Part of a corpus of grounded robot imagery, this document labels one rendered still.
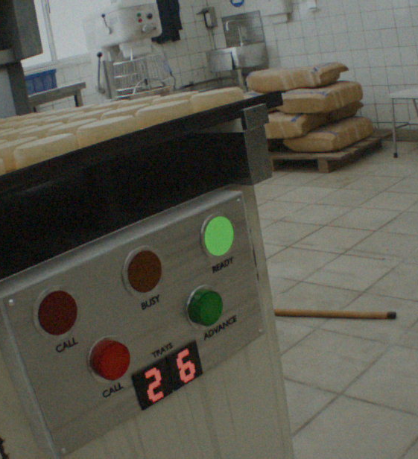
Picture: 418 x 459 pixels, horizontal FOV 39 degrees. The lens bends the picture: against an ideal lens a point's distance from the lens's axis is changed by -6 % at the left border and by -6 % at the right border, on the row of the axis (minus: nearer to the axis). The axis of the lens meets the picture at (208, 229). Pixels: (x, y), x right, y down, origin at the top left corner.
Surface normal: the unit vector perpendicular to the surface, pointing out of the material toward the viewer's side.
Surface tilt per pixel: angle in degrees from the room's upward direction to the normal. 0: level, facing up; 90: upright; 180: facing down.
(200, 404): 90
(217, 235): 90
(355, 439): 0
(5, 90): 90
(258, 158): 90
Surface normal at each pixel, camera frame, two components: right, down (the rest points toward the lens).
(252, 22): -0.70, 0.33
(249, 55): 0.70, 0.10
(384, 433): -0.18, -0.94
